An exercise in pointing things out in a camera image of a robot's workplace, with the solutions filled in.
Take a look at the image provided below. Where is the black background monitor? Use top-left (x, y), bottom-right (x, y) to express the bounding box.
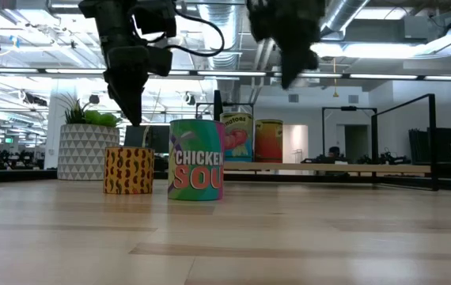
top-left (123, 124), bottom-right (170, 154)

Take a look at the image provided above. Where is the black aluminium rig frame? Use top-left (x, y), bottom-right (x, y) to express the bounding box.
top-left (0, 168), bottom-right (451, 194)

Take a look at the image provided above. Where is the yellow chili pepper can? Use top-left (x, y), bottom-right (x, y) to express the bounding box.
top-left (103, 146), bottom-right (155, 196)

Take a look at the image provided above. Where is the wooden shelf with black frame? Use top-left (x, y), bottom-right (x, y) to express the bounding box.
top-left (212, 89), bottom-right (438, 192)

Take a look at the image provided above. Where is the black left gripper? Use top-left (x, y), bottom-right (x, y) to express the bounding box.
top-left (103, 46), bottom-right (150, 127)

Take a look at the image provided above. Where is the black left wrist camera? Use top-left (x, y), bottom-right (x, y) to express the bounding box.
top-left (148, 46), bottom-right (173, 77)

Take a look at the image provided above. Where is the person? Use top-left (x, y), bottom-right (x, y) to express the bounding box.
top-left (327, 146), bottom-right (347, 164)

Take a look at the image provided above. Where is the black left wrist camera cable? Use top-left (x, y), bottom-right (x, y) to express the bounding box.
top-left (130, 3), bottom-right (226, 59)

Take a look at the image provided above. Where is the long linear ceiling light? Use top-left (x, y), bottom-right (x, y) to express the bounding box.
top-left (0, 66), bottom-right (451, 82)

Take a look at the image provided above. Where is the colourful chicken soup can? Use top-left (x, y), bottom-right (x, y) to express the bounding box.
top-left (168, 119), bottom-right (226, 202)

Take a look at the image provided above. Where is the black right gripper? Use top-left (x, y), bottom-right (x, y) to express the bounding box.
top-left (247, 0), bottom-right (325, 89)

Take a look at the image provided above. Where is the orange green beans can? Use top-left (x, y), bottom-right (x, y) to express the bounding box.
top-left (254, 119), bottom-right (284, 164)

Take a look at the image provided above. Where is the silver ventilation duct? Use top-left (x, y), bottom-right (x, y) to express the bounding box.
top-left (198, 0), bottom-right (250, 71)
top-left (320, 0), bottom-right (372, 35)

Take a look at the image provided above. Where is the triangle patterned succulent planter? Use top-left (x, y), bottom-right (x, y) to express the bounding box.
top-left (57, 93), bottom-right (122, 181)

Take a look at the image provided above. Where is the black background equipment rack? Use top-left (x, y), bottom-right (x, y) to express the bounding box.
top-left (408, 127), bottom-right (451, 164)

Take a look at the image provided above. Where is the blue tomatoes can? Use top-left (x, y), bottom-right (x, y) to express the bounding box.
top-left (220, 112), bottom-right (254, 162)

